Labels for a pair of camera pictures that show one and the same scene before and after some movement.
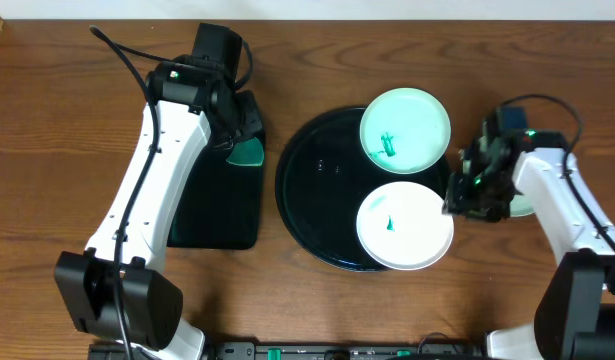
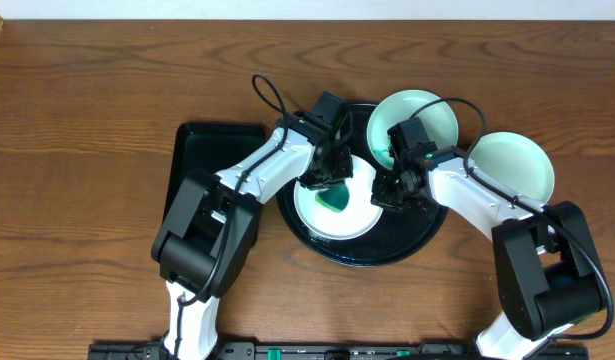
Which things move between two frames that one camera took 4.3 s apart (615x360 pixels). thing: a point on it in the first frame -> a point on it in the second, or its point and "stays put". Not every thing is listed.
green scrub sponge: (247, 153) -> (336, 198)
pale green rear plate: (405, 130) stays put
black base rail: (277, 351) stays put
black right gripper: (459, 202) -> (381, 198)
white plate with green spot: (401, 226) -> (359, 215)
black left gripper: (248, 123) -> (324, 176)
